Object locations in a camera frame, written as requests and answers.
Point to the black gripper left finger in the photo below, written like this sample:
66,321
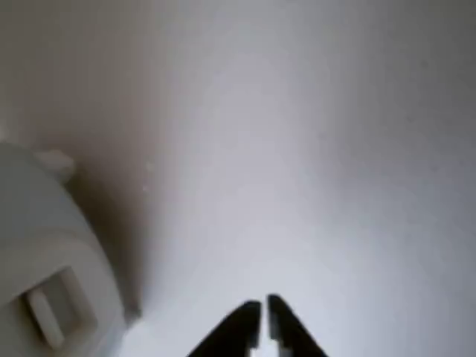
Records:
234,331

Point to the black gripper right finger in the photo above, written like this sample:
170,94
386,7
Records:
286,327

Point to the white round container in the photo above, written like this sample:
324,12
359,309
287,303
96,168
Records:
48,241

